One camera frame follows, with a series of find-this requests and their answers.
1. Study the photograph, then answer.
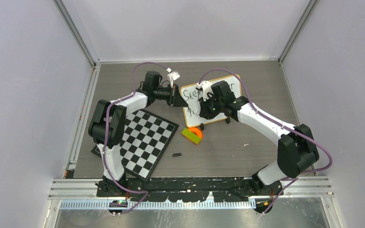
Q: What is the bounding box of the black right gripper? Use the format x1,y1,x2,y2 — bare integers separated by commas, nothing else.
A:
199,93,224,120

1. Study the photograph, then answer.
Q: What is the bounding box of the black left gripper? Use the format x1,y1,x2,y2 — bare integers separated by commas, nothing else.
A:
154,84,188,107

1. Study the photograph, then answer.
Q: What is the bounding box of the yellow framed whiteboard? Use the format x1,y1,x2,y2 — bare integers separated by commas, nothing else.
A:
180,75,242,128

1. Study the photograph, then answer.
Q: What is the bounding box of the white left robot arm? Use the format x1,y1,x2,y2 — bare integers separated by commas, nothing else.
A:
88,71,188,197

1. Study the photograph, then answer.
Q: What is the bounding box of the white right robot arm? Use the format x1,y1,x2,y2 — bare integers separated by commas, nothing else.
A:
196,81,319,195

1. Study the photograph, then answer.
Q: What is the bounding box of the metal whiteboard stand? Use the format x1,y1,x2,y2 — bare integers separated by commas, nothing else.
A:
199,117,231,131

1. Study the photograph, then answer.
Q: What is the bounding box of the green orange toy block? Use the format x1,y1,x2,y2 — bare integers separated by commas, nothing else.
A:
181,127,203,145

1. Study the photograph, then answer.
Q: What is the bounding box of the black white chessboard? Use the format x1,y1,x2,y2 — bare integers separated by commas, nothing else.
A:
104,109,179,182

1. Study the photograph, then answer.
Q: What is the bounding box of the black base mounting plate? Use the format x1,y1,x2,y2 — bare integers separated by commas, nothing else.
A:
96,177,282,202

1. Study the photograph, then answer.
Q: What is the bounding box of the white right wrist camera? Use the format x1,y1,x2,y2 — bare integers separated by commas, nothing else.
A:
196,81,213,101

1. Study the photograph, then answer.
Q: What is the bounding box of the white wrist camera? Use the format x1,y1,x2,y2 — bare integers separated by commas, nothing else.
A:
196,81,213,101
167,71,180,87

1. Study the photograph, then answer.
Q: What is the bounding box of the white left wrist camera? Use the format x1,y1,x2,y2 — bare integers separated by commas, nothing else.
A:
167,71,180,87

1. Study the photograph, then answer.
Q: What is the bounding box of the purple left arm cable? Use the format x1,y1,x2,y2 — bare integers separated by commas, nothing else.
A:
102,62,172,215

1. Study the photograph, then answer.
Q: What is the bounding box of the white toothed cable rail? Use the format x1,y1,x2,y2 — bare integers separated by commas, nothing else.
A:
59,199,256,210

